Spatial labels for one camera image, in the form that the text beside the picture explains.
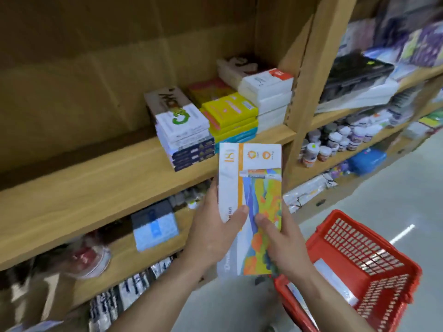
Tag blue paint box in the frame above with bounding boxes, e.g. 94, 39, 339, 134
213, 126, 258, 142
216, 131, 257, 145

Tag blue plastic bag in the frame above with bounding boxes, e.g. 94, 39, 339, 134
347, 147, 388, 176

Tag stack of light blue packets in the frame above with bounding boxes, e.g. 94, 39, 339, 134
363, 48, 419, 80

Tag cluster of small ink bottles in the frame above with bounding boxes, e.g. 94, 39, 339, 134
169, 181, 212, 210

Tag black flat case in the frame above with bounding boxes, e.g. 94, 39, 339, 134
318, 53, 395, 104

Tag wooden shelf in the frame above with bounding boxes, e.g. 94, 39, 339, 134
0, 0, 443, 332

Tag round clear plastic container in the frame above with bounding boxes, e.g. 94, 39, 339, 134
64, 235, 112, 280

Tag row of purple stationery packets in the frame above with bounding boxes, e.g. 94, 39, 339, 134
373, 0, 443, 68

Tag yellow paint box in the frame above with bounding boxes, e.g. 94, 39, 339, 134
200, 108, 259, 135
207, 117, 259, 138
188, 78, 259, 129

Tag row of black white packages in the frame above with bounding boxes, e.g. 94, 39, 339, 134
88, 257, 174, 332

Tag person's right hand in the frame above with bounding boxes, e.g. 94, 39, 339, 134
254, 200, 314, 284

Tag person's right forearm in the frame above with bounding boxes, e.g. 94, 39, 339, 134
297, 269, 378, 332

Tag colourful stationery goods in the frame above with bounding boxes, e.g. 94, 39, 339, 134
403, 89, 443, 141

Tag landscape print paint box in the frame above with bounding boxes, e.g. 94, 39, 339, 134
313, 258, 360, 307
217, 142, 283, 277

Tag blue white flat box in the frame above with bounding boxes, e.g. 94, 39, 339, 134
131, 199, 180, 252

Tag bag of colourful beads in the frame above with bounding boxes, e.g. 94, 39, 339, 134
330, 163, 351, 179

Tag person's left forearm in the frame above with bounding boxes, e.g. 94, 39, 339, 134
107, 259, 208, 332

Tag row of paint bottles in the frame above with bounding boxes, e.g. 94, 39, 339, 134
299, 115, 383, 169

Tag person's left hand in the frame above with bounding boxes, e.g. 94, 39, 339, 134
183, 178, 249, 273

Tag red plastic shopping basket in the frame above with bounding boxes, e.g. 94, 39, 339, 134
273, 209, 423, 332

